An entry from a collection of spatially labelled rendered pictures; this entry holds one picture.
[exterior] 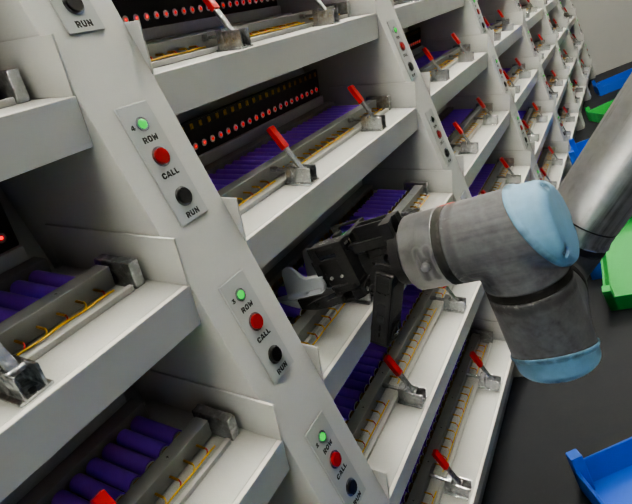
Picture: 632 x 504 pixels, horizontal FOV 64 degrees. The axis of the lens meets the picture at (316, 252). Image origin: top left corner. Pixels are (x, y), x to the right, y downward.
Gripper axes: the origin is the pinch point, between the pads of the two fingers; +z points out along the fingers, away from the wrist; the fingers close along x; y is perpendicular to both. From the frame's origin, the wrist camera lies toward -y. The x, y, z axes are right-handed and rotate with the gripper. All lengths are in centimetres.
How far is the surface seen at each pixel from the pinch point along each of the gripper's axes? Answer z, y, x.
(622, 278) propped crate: -28, -51, -81
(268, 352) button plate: -8.6, 1.7, 16.9
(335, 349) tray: -7.2, -6.2, 5.6
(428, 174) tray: -4.6, -1.1, -48.8
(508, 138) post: -4, -15, -119
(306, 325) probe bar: -3.8, -2.5, 4.8
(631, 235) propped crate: -31, -46, -94
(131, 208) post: -6.5, 21.5, 20.9
